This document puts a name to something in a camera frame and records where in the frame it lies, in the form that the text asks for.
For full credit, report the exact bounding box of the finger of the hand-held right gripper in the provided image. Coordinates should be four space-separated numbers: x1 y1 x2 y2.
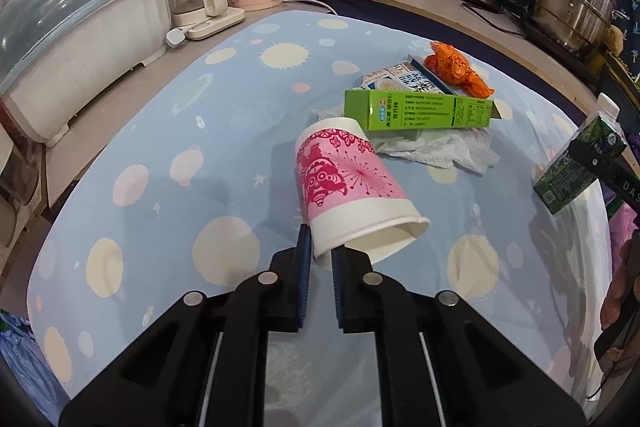
567 138 640 208

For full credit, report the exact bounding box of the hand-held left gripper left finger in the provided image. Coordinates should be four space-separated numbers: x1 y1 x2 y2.
59 223 313 427

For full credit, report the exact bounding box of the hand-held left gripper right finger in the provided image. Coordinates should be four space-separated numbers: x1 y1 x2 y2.
330 244 586 427

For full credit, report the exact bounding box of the green and white milk carton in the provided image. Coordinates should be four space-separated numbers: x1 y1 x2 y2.
532 93 628 215

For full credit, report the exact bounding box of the pink patterned paper cup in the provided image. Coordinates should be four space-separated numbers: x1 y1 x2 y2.
295 117 432 272

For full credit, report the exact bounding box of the person's right hand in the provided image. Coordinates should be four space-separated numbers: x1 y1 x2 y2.
602 237 640 323

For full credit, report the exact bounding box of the dark blue basin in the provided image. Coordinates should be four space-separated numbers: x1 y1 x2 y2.
597 62 640 108

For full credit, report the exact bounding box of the brown loofah sponge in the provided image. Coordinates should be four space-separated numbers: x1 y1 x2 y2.
602 27 626 55

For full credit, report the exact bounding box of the black induction cooker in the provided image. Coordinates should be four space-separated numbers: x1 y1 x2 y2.
520 14 601 78

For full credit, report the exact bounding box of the crumpled white tissue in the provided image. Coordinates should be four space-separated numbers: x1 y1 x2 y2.
312 104 501 175

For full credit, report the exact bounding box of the small orange plastic bag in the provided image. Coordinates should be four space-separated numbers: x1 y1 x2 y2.
424 41 495 98

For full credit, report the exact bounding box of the blue dotted blanket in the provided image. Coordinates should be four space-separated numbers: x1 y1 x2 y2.
25 9 618 427

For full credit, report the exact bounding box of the green cardboard box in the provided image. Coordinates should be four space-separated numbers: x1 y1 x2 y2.
344 88 503 132

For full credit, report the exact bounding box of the blue and white snack packet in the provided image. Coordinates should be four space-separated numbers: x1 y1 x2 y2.
357 57 453 96

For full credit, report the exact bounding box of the blue plastic bag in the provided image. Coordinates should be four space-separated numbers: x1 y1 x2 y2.
0 309 66 418

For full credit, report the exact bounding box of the white dish drainer with lid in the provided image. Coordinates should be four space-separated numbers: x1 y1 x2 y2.
0 0 171 148

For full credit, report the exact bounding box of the black power cable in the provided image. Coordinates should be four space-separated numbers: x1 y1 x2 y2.
460 2 531 38

